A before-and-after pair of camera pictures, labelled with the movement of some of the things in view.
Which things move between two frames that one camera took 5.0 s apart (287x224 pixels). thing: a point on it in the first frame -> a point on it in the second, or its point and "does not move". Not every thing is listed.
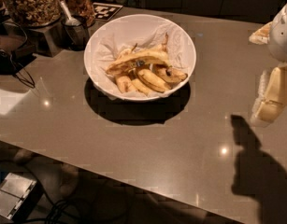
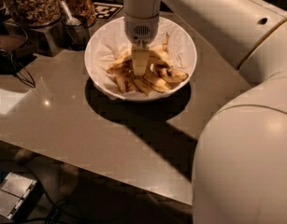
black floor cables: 53,215 does not move
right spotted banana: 169,74 does not move
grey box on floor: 9,195 does not move
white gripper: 281,36 -> 141,29
